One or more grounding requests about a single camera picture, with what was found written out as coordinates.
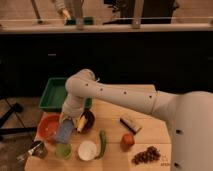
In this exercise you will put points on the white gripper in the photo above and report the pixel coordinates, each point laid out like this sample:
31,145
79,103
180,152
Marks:
72,107

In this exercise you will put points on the green chili pepper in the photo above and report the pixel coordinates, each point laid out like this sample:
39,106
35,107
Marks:
103,141

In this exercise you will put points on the yellow banana piece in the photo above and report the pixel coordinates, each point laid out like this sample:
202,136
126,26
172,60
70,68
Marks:
82,122

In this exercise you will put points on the black tripod leg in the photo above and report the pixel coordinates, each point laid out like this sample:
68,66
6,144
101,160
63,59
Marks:
15,108

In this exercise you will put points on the green plastic cup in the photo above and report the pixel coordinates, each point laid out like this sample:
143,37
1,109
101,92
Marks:
63,151

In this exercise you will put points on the red tomato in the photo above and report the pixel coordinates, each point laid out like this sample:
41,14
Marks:
127,140

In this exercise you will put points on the dark grape bunch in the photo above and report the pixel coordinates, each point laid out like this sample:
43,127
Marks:
151,154

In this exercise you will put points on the dark brown bowl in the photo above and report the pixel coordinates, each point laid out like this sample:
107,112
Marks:
91,119

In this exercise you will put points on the orange plastic bowl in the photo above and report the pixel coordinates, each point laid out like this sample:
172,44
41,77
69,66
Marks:
47,127

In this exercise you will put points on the metal measuring cup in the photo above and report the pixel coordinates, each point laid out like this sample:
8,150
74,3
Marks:
43,151

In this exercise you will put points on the green plastic tray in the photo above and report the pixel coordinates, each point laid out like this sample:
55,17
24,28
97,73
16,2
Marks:
53,95

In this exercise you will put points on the black brown eraser block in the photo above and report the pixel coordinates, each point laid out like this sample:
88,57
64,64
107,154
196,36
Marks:
130,123

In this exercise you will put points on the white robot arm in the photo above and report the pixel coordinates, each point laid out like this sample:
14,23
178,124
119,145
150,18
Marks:
188,116

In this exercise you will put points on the blue sponge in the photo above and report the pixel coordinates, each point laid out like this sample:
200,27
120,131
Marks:
64,131

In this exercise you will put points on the silver fork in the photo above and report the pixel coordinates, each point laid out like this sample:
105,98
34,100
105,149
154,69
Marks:
31,152

